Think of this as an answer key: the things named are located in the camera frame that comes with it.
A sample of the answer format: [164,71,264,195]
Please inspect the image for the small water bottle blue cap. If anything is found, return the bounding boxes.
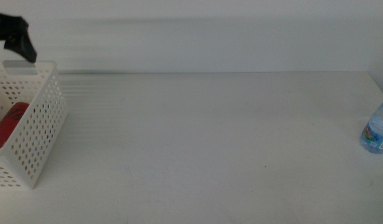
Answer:
[360,99,383,154]

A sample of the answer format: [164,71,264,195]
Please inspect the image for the red drink can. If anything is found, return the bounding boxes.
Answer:
[0,101,30,152]

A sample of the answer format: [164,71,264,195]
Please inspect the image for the grey basket handle strip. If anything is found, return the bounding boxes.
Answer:
[2,60,39,75]

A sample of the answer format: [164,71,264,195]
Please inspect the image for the white perforated plastic basket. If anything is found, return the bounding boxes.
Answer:
[0,60,69,190]

